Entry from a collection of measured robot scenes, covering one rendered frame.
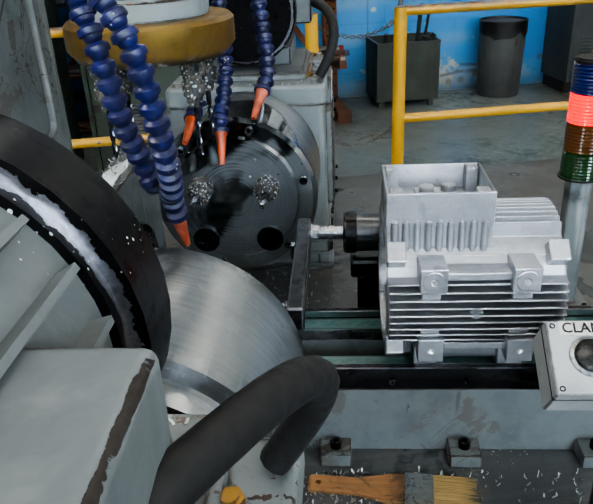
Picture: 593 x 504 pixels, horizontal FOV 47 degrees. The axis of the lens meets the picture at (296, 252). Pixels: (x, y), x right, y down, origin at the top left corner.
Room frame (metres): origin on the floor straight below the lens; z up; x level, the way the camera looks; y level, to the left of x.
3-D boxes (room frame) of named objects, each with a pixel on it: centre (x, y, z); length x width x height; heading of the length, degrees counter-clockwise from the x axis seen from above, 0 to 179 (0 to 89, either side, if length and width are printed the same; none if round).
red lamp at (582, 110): (1.02, -0.46, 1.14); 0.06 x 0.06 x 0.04
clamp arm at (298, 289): (0.78, -0.01, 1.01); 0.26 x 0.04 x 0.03; 176
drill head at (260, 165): (1.09, 0.08, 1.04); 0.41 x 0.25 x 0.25; 176
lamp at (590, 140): (1.02, -0.46, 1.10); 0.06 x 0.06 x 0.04
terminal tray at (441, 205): (0.74, -0.17, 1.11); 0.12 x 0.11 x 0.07; 86
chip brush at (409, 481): (0.60, -0.10, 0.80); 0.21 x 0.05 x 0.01; 81
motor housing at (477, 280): (0.74, -0.21, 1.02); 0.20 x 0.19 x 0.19; 86
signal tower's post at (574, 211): (1.02, -0.46, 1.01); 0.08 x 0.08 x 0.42; 86
